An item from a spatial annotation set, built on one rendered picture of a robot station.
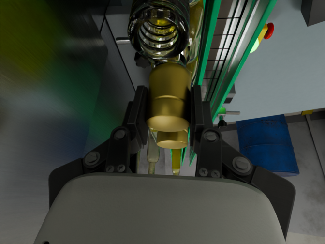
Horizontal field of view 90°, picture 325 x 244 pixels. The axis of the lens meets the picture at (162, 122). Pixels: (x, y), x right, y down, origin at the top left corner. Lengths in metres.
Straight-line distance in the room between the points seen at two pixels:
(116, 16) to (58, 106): 0.26
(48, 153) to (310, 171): 3.02
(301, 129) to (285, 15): 2.67
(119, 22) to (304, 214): 2.95
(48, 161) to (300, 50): 0.74
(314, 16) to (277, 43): 0.14
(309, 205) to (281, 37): 2.58
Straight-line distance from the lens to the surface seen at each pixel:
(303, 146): 3.12
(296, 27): 0.67
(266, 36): 0.58
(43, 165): 0.20
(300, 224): 3.02
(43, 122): 0.19
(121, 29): 0.43
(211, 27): 0.31
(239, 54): 0.38
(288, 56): 0.76
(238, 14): 0.41
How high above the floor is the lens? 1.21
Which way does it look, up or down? 23 degrees down
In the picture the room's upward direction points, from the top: 176 degrees counter-clockwise
